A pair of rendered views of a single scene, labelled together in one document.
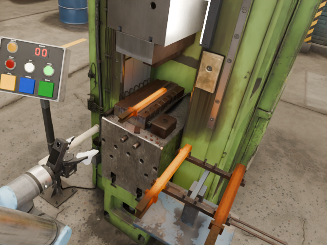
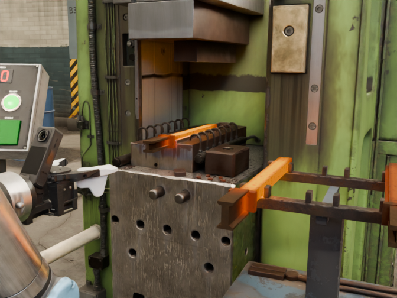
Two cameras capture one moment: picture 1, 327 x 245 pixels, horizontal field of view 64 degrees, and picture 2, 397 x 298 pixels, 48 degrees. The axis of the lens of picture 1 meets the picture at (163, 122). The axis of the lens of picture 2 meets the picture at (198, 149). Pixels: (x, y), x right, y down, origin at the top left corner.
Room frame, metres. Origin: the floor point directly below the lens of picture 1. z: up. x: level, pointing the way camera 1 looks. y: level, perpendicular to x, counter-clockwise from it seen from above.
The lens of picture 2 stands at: (-0.12, 0.08, 1.21)
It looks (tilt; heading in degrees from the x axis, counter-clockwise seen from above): 11 degrees down; 0
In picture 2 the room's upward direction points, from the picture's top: 1 degrees clockwise
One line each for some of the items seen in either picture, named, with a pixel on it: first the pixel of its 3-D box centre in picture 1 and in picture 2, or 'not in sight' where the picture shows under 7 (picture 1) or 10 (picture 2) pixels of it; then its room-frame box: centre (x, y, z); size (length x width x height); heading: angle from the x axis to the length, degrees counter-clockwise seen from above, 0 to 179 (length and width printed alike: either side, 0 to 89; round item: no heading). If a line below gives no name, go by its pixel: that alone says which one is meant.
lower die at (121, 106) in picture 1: (151, 99); (194, 142); (1.29, 0.09, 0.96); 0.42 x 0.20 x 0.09; 154
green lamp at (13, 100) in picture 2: (48, 70); (11, 101); (1.19, 0.62, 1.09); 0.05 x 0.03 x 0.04; 64
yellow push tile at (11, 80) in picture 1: (8, 82); not in sight; (1.15, 0.82, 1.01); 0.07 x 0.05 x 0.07; 89
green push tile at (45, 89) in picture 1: (46, 89); (6, 132); (1.15, 0.62, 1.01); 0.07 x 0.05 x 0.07; 89
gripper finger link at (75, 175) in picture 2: (76, 158); (76, 174); (0.71, 0.31, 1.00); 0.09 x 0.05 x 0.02; 122
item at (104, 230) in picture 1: (117, 227); not in sight; (1.06, 0.20, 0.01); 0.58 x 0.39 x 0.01; 64
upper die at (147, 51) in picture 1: (159, 37); (195, 26); (1.29, 0.09, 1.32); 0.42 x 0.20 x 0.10; 154
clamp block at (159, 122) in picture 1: (164, 125); (227, 159); (1.08, -0.01, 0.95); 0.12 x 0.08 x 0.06; 154
